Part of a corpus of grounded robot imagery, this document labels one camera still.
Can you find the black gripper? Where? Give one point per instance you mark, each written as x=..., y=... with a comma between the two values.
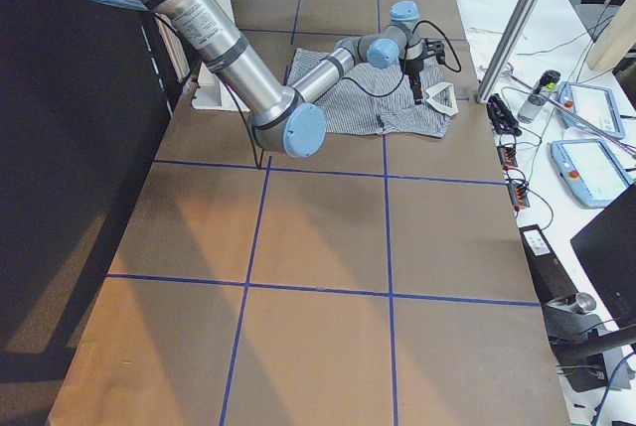
x=413, y=67

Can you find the striped polo shirt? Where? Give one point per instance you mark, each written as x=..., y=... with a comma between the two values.
x=370, y=101

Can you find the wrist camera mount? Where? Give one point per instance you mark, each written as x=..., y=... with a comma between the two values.
x=433, y=49

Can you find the far teach pendant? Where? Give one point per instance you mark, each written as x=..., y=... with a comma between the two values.
x=597, y=105

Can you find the teach pendant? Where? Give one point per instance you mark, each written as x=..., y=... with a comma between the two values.
x=590, y=170
x=597, y=105

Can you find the orange terminal block far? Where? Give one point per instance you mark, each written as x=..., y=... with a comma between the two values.
x=507, y=156

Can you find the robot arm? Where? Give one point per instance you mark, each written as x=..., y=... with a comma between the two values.
x=398, y=43
x=279, y=118

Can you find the orange terminal block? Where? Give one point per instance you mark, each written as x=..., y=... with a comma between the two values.
x=507, y=156
x=518, y=189

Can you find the black monitor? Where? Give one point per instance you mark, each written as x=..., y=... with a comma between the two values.
x=605, y=249

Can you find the orange terminal block near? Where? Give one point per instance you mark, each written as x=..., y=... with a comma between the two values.
x=518, y=189

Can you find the near teach pendant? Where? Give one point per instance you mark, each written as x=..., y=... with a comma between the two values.
x=590, y=170

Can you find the white pedestal column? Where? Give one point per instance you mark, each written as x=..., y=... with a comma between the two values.
x=210, y=93

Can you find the aluminium frame post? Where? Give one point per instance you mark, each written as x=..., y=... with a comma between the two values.
x=512, y=33

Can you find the black power box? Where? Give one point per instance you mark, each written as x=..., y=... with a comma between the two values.
x=549, y=276

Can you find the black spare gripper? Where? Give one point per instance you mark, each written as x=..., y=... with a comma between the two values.
x=502, y=118

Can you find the clear water bottle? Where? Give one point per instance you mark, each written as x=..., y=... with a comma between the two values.
x=538, y=96

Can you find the metal rod tool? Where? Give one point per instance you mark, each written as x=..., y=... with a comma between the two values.
x=628, y=149

